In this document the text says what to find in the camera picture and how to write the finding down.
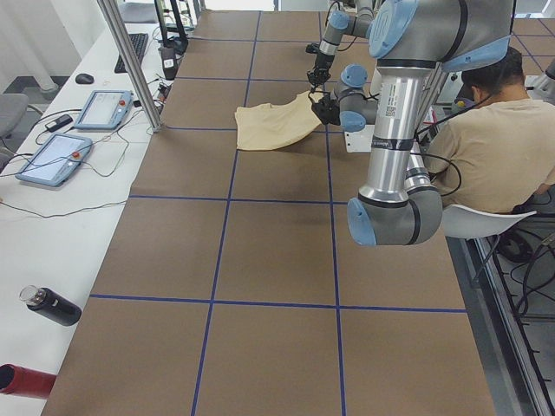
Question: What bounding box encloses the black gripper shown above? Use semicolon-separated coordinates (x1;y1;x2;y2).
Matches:
307;52;335;87
311;95;341;126

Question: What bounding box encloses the cream long-sleeve graphic shirt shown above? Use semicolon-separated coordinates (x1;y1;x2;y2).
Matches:
235;91;321;151

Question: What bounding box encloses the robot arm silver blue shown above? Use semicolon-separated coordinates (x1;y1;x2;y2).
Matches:
308;1;515;246
305;0;381;88

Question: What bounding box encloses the black box with label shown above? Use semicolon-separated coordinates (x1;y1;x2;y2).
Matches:
159;46;179;81

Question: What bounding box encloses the seated person in beige shirt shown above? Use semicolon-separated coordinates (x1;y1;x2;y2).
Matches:
424;48;554;214

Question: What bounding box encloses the white plastic chair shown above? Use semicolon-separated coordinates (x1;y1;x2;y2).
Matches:
441;205;537;239

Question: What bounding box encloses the black keyboard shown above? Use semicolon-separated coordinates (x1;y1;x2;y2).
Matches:
114;33;149;74

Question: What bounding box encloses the upper blue teach pendant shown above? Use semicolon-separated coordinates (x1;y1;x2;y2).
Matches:
74;90;133;131

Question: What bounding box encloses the blue teach pendant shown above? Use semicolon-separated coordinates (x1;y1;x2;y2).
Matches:
74;90;133;131
16;133;93;187

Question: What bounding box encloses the black computer mouse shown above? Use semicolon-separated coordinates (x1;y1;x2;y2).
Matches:
75;73;95;85

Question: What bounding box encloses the small black power adapter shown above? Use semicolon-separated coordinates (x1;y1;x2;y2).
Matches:
45;114;74;133

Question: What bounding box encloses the lower blue teach pendant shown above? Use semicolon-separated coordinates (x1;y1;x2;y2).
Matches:
16;133;93;187

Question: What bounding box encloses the black water bottle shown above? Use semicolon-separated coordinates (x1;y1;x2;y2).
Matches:
19;285;82;327

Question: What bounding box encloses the red cylinder bottle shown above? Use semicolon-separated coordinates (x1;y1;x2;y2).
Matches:
1;364;56;399

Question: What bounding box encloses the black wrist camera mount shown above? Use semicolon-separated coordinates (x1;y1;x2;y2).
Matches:
305;43;320;55

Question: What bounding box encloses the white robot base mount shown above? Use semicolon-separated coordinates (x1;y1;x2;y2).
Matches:
343;129;374;153

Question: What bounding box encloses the aluminium frame post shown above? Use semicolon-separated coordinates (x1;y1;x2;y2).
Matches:
96;0;161;133

